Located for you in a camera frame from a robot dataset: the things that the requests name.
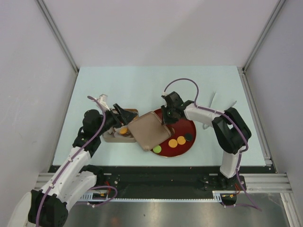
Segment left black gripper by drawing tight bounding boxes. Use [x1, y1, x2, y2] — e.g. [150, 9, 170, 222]
[95, 104, 137, 137]

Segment orange round cookie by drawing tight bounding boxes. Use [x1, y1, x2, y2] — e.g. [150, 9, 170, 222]
[119, 128, 128, 135]
[177, 136, 186, 145]
[168, 139, 178, 148]

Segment tan square tin box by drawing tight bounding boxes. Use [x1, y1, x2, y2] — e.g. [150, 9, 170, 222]
[102, 109, 139, 143]

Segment tan square tin lid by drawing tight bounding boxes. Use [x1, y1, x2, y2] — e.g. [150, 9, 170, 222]
[127, 111, 172, 151]

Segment round red lacquer tray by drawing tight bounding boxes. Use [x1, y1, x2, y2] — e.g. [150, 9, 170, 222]
[151, 119, 196, 157]

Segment metal tongs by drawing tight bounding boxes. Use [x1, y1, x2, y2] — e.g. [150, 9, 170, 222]
[202, 92, 237, 130]

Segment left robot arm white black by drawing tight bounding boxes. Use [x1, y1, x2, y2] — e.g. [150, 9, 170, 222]
[27, 104, 138, 227]

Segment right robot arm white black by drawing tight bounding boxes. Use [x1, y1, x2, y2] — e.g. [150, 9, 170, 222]
[161, 92, 251, 190]

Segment black round cookie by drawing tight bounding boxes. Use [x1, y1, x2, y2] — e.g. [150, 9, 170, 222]
[184, 133, 193, 141]

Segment green round cookie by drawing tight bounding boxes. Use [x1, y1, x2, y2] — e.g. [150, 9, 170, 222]
[152, 145, 162, 154]

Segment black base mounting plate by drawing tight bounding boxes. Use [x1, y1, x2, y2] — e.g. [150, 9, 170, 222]
[82, 166, 275, 200]

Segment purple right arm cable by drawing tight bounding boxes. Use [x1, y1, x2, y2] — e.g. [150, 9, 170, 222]
[162, 78, 262, 211]

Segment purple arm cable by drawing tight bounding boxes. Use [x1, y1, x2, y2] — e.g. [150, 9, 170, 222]
[35, 95, 107, 224]
[162, 78, 262, 211]

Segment white cable duct left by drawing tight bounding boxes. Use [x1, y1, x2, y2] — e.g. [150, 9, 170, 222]
[78, 192, 108, 202]

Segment white cable duct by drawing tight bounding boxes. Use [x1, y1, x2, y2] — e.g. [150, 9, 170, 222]
[213, 191, 239, 202]
[78, 192, 108, 202]

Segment white cable duct right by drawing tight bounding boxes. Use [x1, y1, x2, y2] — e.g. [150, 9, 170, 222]
[213, 191, 239, 202]

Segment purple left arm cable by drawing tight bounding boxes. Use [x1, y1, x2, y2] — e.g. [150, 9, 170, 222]
[35, 95, 107, 224]

